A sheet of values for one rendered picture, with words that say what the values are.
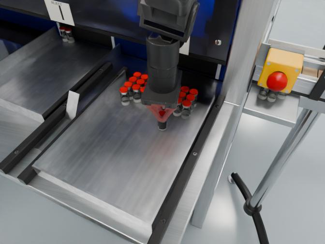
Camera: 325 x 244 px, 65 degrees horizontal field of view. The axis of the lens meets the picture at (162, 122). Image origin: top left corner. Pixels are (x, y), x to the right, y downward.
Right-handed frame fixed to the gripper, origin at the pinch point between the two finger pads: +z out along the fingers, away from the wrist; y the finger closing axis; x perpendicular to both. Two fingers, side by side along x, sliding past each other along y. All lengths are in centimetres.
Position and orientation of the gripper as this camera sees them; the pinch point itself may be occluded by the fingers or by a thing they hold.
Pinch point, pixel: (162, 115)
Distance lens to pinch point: 56.7
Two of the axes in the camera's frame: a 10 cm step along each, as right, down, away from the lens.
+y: 1.9, -7.4, 6.5
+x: -9.8, -1.4, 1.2
